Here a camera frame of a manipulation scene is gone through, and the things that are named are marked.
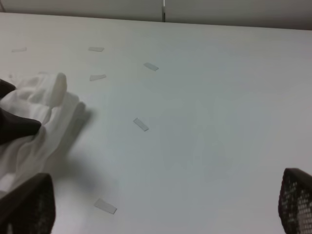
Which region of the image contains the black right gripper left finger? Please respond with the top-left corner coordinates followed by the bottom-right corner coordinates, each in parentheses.
top-left (0, 173), bottom-right (56, 234)

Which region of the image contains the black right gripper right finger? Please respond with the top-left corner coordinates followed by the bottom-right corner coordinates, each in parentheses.
top-left (278, 168), bottom-right (312, 234)

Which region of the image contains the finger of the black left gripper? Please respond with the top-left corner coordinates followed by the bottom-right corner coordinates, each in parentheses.
top-left (0, 80), bottom-right (41, 145)

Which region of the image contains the white short sleeve t-shirt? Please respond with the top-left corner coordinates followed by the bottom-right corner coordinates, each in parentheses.
top-left (0, 73), bottom-right (86, 196)

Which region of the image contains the clear tape piece near front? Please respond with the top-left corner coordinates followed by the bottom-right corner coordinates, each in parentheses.
top-left (94, 198), bottom-right (117, 215)

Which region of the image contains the clear tape piece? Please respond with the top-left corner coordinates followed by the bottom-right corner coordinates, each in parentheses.
top-left (90, 75), bottom-right (106, 81)
top-left (94, 198), bottom-right (117, 215)
top-left (88, 47), bottom-right (104, 52)
top-left (144, 62), bottom-right (159, 71)
top-left (11, 47), bottom-right (27, 53)
top-left (133, 118), bottom-right (149, 132)

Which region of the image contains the clear tape piece far left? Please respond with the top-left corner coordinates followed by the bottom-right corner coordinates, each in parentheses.
top-left (11, 47), bottom-right (27, 53)

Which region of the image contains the clear tape piece middle right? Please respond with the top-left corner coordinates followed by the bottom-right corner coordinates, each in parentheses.
top-left (90, 75), bottom-right (106, 81)

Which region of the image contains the clear tape piece top centre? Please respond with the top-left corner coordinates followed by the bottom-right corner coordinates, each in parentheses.
top-left (88, 47), bottom-right (104, 52)

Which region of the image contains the clear tape piece middle left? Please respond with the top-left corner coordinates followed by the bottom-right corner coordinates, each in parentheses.
top-left (133, 118), bottom-right (149, 132)

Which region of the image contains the clear tape piece far right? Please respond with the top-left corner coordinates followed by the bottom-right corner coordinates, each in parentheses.
top-left (144, 62), bottom-right (159, 71)

